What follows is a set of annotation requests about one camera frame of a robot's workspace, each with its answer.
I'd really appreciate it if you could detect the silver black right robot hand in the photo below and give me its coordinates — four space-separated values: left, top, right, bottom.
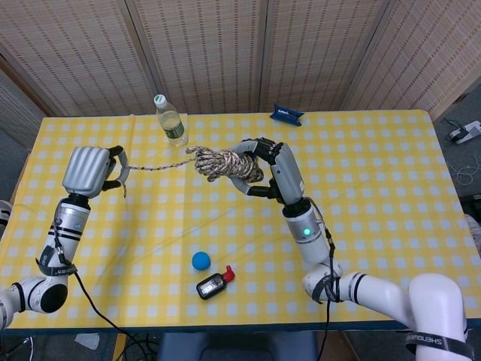
228 138 306 207

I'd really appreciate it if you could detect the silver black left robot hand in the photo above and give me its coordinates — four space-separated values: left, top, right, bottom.
62 145 130 199

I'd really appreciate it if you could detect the speckled beige braided rope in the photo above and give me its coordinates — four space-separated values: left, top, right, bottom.
120 145 265 199

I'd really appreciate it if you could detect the blue snack packet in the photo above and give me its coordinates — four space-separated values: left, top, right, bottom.
269 103 304 127

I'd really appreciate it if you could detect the yellow white checked tablecloth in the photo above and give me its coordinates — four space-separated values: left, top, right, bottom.
0 108 480 332

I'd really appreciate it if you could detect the woven bamboo screen panel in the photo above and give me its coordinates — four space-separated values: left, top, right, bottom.
0 69 50 147
0 0 161 117
341 0 481 122
126 0 270 114
259 0 392 113

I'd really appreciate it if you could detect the clear plastic bottle green label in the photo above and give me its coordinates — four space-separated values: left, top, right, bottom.
153 93 189 147

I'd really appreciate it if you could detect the blue ball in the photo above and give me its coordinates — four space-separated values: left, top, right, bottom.
191 250 211 272

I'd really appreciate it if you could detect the black bottle red cap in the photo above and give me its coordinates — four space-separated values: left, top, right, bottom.
195 265 237 301

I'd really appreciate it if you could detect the white paper scrap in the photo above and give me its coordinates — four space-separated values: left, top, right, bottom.
74 332 101 349

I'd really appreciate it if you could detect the yellow floor strip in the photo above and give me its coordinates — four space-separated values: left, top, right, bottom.
112 332 128 361

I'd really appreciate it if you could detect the white power strip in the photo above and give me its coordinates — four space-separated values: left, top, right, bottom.
445 119 481 145

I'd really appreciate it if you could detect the black box on floor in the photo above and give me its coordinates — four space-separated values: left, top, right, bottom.
460 194 481 219

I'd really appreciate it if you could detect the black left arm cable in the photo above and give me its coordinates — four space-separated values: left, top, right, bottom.
52 221 159 356

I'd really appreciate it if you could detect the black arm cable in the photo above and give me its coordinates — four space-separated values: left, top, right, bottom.
52 221 159 356
310 199 345 361

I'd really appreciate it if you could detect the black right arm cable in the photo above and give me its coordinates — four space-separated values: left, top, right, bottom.
310 199 345 361

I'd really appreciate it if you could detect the thin white floor cable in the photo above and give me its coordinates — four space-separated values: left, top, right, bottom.
455 154 481 186

